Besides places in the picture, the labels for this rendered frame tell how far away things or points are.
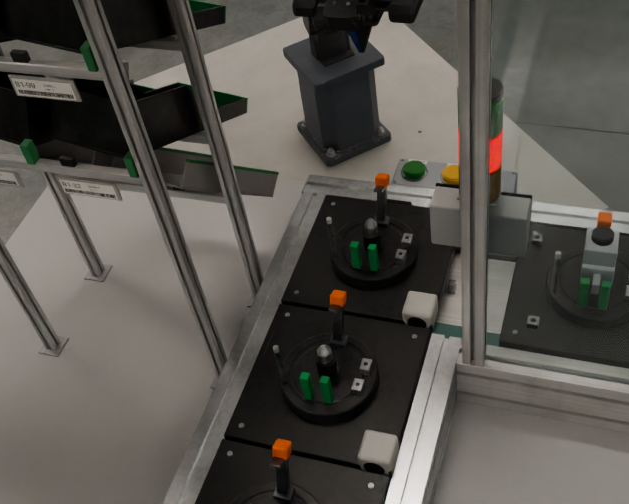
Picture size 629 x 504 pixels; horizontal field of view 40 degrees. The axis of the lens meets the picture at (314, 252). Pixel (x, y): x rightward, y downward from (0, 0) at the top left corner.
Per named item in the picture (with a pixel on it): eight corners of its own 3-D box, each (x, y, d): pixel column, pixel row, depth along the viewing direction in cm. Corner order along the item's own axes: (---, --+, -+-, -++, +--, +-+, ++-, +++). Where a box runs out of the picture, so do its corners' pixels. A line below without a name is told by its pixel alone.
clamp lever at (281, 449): (278, 484, 112) (277, 437, 109) (293, 487, 111) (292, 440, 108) (268, 503, 109) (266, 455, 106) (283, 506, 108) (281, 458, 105)
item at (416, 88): (368, 1, 216) (367, -10, 214) (607, 217, 157) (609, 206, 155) (102, 106, 201) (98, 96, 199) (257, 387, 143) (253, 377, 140)
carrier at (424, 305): (327, 202, 152) (317, 148, 143) (463, 220, 145) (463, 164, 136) (282, 309, 138) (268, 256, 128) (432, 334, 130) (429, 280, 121)
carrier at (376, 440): (281, 310, 137) (267, 258, 128) (431, 336, 130) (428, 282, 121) (225, 443, 123) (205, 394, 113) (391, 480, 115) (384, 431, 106)
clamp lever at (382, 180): (377, 215, 142) (378, 172, 139) (388, 217, 141) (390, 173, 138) (370, 224, 139) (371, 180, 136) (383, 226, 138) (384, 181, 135)
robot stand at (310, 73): (358, 103, 184) (348, 21, 170) (392, 140, 175) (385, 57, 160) (296, 129, 181) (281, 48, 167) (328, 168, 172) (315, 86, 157)
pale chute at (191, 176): (209, 179, 155) (215, 155, 154) (273, 197, 150) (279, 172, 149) (109, 168, 130) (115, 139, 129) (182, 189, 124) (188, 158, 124)
